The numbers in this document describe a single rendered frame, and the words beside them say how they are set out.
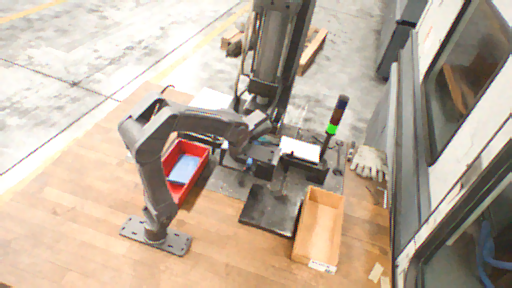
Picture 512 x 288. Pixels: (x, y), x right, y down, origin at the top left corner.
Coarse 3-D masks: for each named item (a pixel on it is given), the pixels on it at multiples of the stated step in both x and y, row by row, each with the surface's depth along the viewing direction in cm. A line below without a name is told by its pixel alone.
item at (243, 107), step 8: (256, 96) 110; (232, 104) 112; (240, 104) 113; (248, 104) 106; (256, 104) 107; (264, 104) 108; (272, 104) 108; (240, 112) 110; (248, 112) 106; (264, 112) 104; (272, 112) 110; (280, 112) 113; (272, 120) 109; (280, 120) 110; (272, 128) 108
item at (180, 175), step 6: (180, 156) 124; (186, 156) 124; (180, 162) 121; (186, 162) 122; (192, 162) 122; (174, 168) 119; (180, 168) 119; (186, 168) 120; (192, 168) 120; (174, 174) 117; (180, 174) 117; (186, 174) 117; (168, 180) 113; (174, 180) 111; (180, 180) 115; (186, 180) 115
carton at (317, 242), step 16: (320, 192) 114; (304, 208) 107; (320, 208) 116; (336, 208) 117; (304, 224) 110; (320, 224) 111; (336, 224) 110; (304, 240) 105; (320, 240) 106; (336, 240) 102; (304, 256) 101; (320, 256) 102; (336, 256) 96
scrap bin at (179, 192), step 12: (180, 144) 124; (192, 144) 123; (168, 156) 117; (192, 156) 125; (204, 156) 118; (168, 168) 119; (192, 180) 112; (144, 192) 106; (180, 192) 112; (180, 204) 106
